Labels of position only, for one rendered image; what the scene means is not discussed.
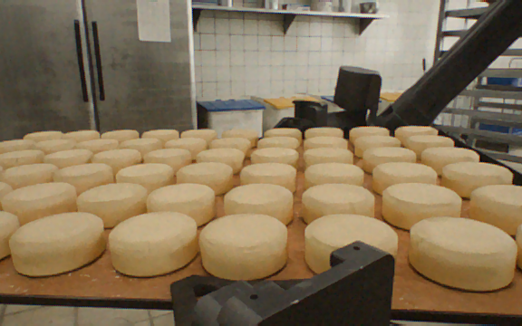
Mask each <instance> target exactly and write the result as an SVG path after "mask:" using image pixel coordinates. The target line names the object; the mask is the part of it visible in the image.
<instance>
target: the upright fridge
mask: <svg viewBox="0 0 522 326"><path fill-rule="evenodd" d="M169 30H170V42H158V41H140V38H139V24H138V7H137V0H0V142H4V141H11V140H17V139H23V138H24V136H25V135H27V134H31V133H35V132H44V131H60V132H61V133H63V134H64V133H69V132H74V131H83V130H96V131H98V132H99V133H100V139H101V134H103V133H105V132H109V131H115V130H136V131H137V132H139V139H142V134H143V133H144V132H147V131H151V130H158V129H174V130H176V131H178V132H179V138H180V134H181V132H183V131H187V130H192V129H197V111H196V89H195V67H194V44H193V23H192V0H169Z"/></svg>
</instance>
